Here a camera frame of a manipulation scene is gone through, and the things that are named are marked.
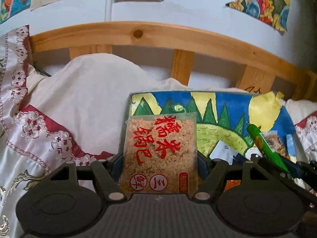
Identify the cream pillow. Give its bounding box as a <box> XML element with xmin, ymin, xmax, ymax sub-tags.
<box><xmin>26</xmin><ymin>53</ymin><xmax>186</xmax><ymax>155</ymax></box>

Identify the wooden bed frame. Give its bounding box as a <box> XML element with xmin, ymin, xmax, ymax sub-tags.
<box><xmin>30</xmin><ymin>22</ymin><xmax>316</xmax><ymax>101</ymax></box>

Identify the right landscape wall drawing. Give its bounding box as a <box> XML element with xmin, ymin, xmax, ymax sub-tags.
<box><xmin>226</xmin><ymin>0</ymin><xmax>291</xmax><ymax>32</ymax></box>

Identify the white pipe on wall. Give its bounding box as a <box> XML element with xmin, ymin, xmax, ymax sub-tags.
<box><xmin>104</xmin><ymin>0</ymin><xmax>113</xmax><ymax>22</ymax></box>

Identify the blue white snack packet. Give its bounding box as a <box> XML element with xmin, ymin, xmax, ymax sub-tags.
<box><xmin>209</xmin><ymin>140</ymin><xmax>238</xmax><ymax>165</ymax></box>

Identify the colourful painted tray box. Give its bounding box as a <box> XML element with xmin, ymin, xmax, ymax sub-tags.
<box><xmin>128</xmin><ymin>90</ymin><xmax>297</xmax><ymax>162</ymax></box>

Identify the brown nut snack packet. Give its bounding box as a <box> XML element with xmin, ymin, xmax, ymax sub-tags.
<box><xmin>262</xmin><ymin>131</ymin><xmax>290</xmax><ymax>159</ymax></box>

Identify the rice cracker snack bag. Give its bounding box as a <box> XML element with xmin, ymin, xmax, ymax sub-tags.
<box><xmin>120</xmin><ymin>113</ymin><xmax>198</xmax><ymax>196</ymax></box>

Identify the green snack stick packet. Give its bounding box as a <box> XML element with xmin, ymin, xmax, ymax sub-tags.
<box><xmin>247</xmin><ymin>124</ymin><xmax>290</xmax><ymax>174</ymax></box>

